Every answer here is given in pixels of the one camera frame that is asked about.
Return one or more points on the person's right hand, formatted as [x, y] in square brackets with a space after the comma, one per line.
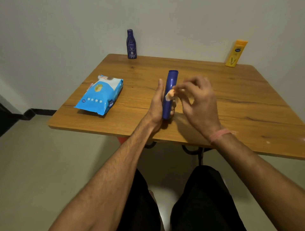
[202, 109]

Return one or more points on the person's left hand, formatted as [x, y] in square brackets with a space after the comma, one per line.
[156, 111]

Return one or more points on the white wet wipe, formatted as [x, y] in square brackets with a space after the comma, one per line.
[169, 95]

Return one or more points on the dark blue striped bottle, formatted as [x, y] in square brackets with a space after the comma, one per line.
[169, 81]

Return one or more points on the blue wet wipes pack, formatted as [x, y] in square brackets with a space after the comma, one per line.
[100, 97]

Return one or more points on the yellow bottle orange cap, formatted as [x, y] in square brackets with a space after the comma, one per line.
[236, 53]

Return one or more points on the dark blue bottle white print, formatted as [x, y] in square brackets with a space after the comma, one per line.
[131, 45]

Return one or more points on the person's left forearm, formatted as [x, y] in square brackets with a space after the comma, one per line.
[100, 188]

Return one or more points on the person's right forearm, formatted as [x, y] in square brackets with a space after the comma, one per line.
[262, 180]

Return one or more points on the pink thread wristband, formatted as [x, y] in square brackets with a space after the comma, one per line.
[220, 134]

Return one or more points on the orange plastic bucket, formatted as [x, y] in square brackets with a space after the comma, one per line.
[122, 140]

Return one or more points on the wooden table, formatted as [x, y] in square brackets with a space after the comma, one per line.
[250, 95]

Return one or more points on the black baseboard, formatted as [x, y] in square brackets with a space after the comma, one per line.
[43, 111]

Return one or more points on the black door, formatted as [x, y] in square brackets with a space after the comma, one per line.
[7, 121]

